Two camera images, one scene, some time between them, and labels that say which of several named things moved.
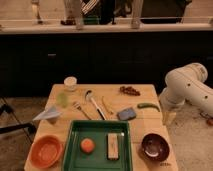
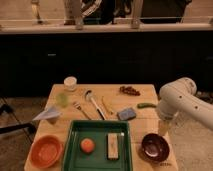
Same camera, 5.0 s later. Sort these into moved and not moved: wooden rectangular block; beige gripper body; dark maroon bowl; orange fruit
Moved: beige gripper body
Not moved: dark maroon bowl; wooden rectangular block; orange fruit
